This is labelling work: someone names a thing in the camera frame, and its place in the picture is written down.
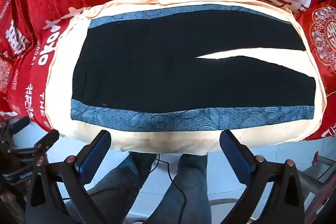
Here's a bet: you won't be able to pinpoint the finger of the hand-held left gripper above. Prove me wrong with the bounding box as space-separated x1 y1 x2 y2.
10 116 31 134
34 129 60 155

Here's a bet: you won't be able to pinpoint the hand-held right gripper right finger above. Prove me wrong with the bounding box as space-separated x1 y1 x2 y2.
219 130 314 224

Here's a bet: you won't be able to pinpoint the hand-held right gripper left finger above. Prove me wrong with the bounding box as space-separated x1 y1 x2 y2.
25 130 112 224

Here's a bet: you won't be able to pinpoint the black pants with blue stripes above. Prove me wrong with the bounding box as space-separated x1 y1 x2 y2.
70 6 317 132

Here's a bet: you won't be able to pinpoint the person's left leg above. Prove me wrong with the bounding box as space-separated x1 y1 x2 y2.
87 152 158 224

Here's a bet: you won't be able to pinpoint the person's leg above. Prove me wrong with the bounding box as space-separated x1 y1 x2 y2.
150 153 210 224
87 152 158 224

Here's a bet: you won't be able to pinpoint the person's right leg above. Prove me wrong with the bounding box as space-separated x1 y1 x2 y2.
150 153 210 224

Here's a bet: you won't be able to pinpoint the red embroidered pillow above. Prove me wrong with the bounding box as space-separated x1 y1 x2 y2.
302 0 336 72

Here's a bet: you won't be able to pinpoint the black cable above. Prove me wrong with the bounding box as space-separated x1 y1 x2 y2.
154 153 188 203

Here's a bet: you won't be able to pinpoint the grey metal frame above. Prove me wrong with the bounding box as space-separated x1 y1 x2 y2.
297 153 336 203

